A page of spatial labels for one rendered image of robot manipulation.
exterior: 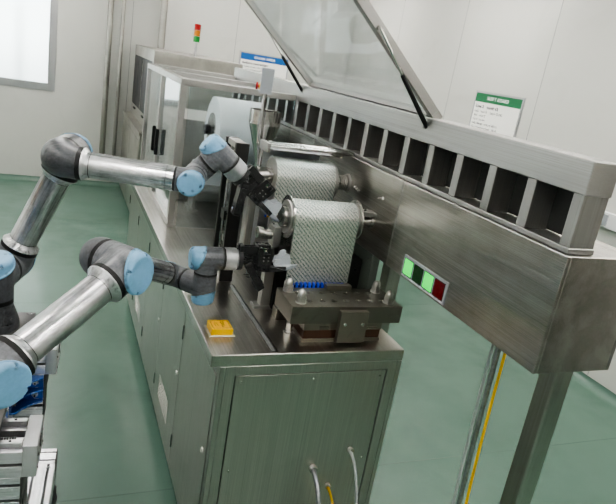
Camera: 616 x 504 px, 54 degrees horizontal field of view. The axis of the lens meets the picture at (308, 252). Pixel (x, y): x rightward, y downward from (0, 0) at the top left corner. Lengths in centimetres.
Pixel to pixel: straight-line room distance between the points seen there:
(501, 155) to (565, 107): 323
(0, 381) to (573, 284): 129
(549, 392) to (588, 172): 61
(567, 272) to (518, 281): 14
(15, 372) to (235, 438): 79
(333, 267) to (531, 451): 86
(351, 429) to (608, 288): 100
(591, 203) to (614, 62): 324
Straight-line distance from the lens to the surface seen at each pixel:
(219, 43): 757
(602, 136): 462
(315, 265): 210
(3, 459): 170
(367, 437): 222
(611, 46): 474
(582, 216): 148
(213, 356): 183
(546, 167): 155
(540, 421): 180
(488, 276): 167
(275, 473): 215
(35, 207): 208
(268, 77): 251
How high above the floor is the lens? 175
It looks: 17 degrees down
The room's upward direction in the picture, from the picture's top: 10 degrees clockwise
